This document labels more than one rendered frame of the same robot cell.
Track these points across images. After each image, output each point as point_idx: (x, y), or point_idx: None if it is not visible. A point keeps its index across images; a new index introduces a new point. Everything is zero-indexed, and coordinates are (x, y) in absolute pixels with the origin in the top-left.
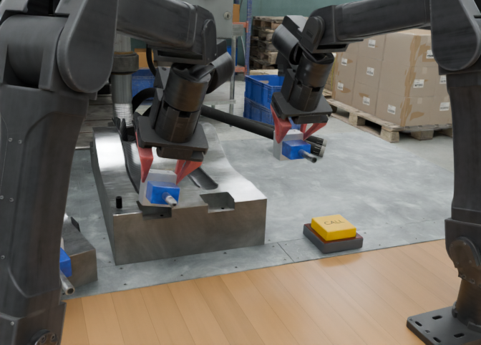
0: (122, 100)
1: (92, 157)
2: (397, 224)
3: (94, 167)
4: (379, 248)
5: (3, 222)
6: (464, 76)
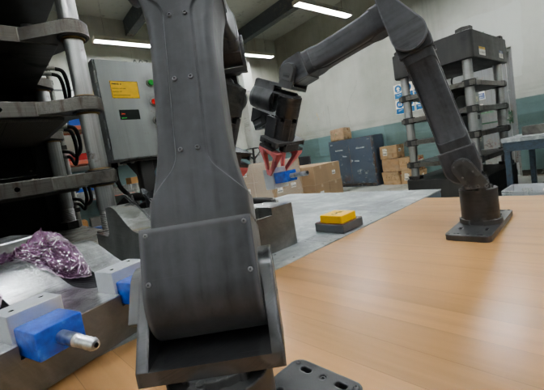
0: (109, 206)
1: (106, 240)
2: (367, 212)
3: (113, 244)
4: (373, 222)
5: (184, 106)
6: (418, 52)
